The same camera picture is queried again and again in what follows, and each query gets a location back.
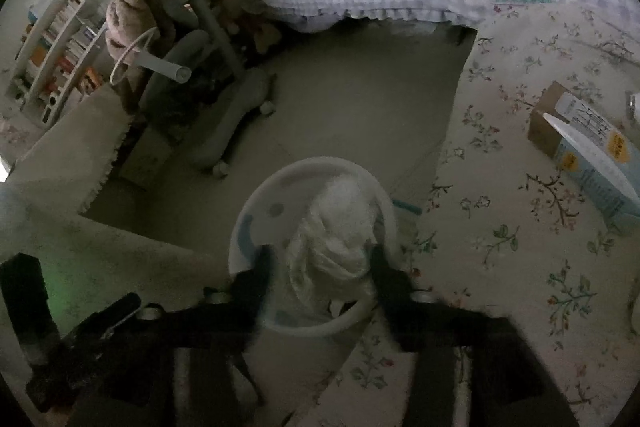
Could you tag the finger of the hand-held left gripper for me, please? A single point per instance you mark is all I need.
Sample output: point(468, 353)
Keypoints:
point(107, 318)

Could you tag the white cloth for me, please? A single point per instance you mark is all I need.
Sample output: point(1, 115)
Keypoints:
point(335, 227)

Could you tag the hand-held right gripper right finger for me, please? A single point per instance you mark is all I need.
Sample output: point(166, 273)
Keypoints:
point(379, 268)

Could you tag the blue and white carton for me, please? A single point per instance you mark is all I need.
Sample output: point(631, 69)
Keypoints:
point(592, 172)

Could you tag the white bookshelf with books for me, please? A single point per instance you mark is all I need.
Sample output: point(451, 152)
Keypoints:
point(55, 52)

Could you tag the brown cardboard box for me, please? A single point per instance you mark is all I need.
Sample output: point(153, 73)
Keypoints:
point(546, 127)

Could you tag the teal plastic stick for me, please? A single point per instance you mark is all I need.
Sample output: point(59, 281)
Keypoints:
point(407, 207)

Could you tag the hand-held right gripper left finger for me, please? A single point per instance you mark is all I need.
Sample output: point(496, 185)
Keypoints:
point(260, 269)

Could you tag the white round waste bin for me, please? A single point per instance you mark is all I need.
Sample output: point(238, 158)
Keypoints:
point(270, 199)

